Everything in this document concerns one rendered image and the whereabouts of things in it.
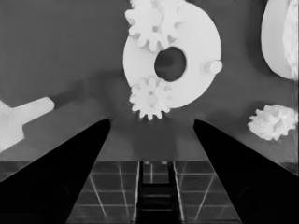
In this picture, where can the small white T-shaped piece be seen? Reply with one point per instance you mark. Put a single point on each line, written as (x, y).
(12, 124)

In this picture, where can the white round carrier with pins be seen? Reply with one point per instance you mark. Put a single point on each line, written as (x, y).
(196, 37)

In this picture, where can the small white toothed gear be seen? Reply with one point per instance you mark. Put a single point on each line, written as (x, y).
(141, 104)
(141, 29)
(267, 124)

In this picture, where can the large thick white disc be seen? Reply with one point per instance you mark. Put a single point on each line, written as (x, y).
(274, 37)

